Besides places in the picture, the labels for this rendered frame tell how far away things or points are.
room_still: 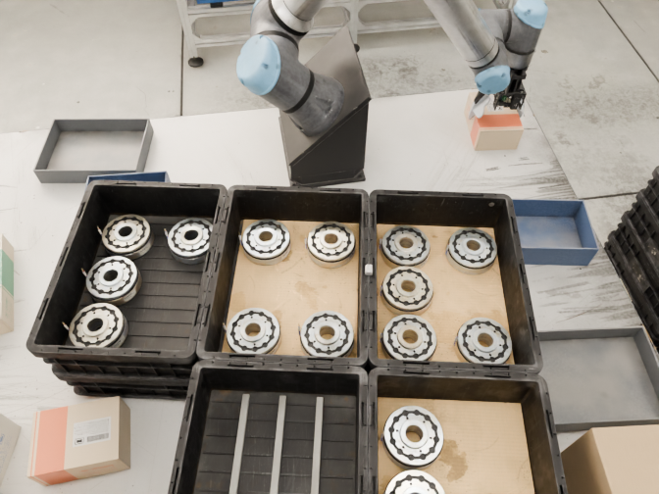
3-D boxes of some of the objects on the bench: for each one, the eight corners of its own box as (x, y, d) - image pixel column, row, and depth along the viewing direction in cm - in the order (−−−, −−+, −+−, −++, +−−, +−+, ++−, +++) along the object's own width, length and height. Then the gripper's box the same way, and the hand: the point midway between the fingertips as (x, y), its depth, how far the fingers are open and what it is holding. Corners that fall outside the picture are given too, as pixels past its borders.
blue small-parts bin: (173, 188, 148) (167, 170, 142) (169, 233, 139) (162, 216, 134) (97, 193, 147) (87, 175, 141) (88, 239, 138) (77, 222, 132)
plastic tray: (633, 335, 123) (643, 325, 119) (669, 425, 112) (682, 418, 107) (513, 341, 122) (519, 330, 118) (536, 432, 111) (544, 424, 107)
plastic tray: (154, 130, 160) (149, 118, 156) (140, 182, 149) (135, 170, 145) (60, 131, 160) (53, 118, 156) (40, 183, 149) (31, 171, 145)
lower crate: (122, 241, 138) (106, 211, 128) (241, 246, 137) (235, 216, 127) (72, 398, 115) (48, 375, 105) (216, 404, 114) (205, 382, 104)
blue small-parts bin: (574, 217, 142) (583, 199, 136) (587, 266, 134) (599, 249, 128) (495, 215, 143) (502, 198, 137) (505, 264, 134) (513, 247, 128)
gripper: (481, 74, 136) (464, 135, 152) (558, 73, 136) (533, 133, 152) (474, 53, 140) (459, 114, 157) (548, 51, 141) (526, 112, 157)
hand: (493, 117), depth 156 cm, fingers closed on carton, 14 cm apart
